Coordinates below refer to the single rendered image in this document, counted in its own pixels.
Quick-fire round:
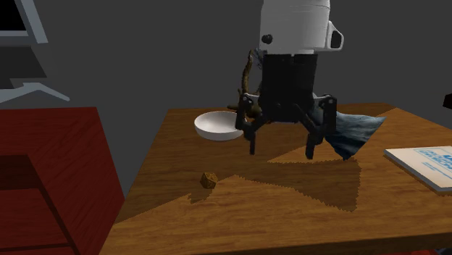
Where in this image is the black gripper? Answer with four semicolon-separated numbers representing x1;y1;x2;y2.
234;52;338;160

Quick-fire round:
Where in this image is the blue crumpled cloth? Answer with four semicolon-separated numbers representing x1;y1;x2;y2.
309;104;388;162

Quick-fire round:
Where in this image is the brown driftwood figure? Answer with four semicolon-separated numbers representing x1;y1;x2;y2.
227;49;265;120

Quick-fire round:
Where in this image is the white bowl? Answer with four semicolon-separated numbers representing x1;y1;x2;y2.
193;110;248;142

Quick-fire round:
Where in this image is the wooden table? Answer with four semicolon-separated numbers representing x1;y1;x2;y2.
99;102;452;255

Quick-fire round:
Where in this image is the brown many-sided die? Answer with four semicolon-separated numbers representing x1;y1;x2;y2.
199;172;219;190

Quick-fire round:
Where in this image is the white book with blue print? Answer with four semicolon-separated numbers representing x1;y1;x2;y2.
383;145;452;193

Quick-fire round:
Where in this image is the red wooden chest of drawers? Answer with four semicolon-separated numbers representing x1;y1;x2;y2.
0;106;125;255

